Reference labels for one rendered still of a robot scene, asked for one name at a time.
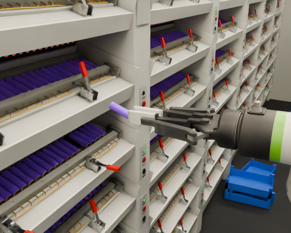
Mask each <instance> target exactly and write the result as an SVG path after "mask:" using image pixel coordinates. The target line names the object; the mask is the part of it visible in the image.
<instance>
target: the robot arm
mask: <svg viewBox="0 0 291 233"><path fill-rule="evenodd" d="M260 103H261V102H260V101H255V106H250V107H247V108H246V109H245V111H244V113H243V112H242V111H239V110H229V109H225V110H223V111H222V112H221V114H220V115H219V114H215V108H205V109H203V108H188V107H173V106H171V107H169V110H168V109H164V110H160V109H153V108H147V107H140V106H134V107H133V110H128V111H127V113H128V123H131V124H137V125H143V126H149V127H154V129H155V133H156V134H159V135H164V136H167V137H171V138H174V139H178V140H181V141H186V142H187V143H189V144H191V145H194V146H195V145H197V141H198V140H200V139H204V140H215V141H216V142H217V145H218V146H219V147H221V148H227V149H232V150H236V149H238V152H239V154H240V155H241V156H245V157H251V159H262V160H268V161H273V162H278V163H283V164H287V165H291V112H286V111H277V110H267V109H266V108H265V107H261V104H260ZM286 190H287V196H288V198H289V200H290V202H291V168H290V172H289V176H288V179H287V182H286Z"/></svg>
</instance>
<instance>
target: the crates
mask: <svg viewBox="0 0 291 233"><path fill-rule="evenodd" d="M275 171H276V165H275V164H274V165H273V166H269V165H266V164H263V163H260V162H257V161H254V159H251V161H250V162H249V163H248V164H247V165H246V166H245V167H244V168H243V169H242V170H238V169H234V166H232V165H231V166H230V172H229V174H228V175H227V178H226V182H225V192H224V199H228V200H233V201H236V202H242V203H246V204H250V205H254V206H258V207H262V208H267V209H269V208H270V204H271V203H273V202H274V197H275V193H274V192H273V191H272V190H273V179H274V175H275Z"/></svg>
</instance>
